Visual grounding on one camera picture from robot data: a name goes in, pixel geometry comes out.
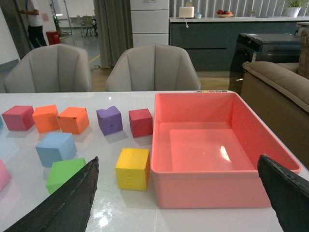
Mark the white toaster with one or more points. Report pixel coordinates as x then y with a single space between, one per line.
186 12

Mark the person in white shirt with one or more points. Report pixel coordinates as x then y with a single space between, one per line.
35 28

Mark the pink foam cube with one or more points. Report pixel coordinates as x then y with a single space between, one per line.
5 176

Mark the orange foam cube left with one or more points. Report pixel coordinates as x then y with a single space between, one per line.
46 118

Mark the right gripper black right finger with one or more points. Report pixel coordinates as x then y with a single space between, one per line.
288 194

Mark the green foam cube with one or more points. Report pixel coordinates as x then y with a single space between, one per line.
62 171

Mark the pink plastic bin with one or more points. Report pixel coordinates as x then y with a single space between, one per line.
205 151

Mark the grey curtain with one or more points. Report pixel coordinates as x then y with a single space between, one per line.
114 30

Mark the white refrigerator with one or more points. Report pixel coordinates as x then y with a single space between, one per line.
150 22

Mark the purple notched foam cube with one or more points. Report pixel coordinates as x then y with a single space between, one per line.
109 120

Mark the small teal bowl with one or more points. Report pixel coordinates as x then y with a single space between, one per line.
197 15

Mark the beige armchair right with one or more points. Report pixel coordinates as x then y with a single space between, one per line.
153 67

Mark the dark grey counter cabinet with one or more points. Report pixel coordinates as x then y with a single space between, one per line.
211 42

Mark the dark red foam cube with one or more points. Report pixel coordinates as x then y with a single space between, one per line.
141 122

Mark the yellow foam cube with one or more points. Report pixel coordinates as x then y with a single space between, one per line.
133 169

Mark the red trash bin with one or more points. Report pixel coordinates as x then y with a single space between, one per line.
53 37

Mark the black washing machine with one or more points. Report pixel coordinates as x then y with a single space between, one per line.
277 48

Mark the fruit bowl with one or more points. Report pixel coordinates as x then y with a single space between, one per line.
224 14

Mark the beige armchair left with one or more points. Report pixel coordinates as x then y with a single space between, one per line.
48 69

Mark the magenta foam cube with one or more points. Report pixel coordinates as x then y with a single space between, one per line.
19 118

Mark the brown sofa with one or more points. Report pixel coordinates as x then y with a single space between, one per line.
279 95

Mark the orange chipped foam cube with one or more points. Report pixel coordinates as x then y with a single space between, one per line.
73 120

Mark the beige armchair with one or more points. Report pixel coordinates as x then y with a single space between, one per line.
48 69
153 67

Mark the potted plant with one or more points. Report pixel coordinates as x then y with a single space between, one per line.
291 8

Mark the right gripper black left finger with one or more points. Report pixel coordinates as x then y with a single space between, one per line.
68 209

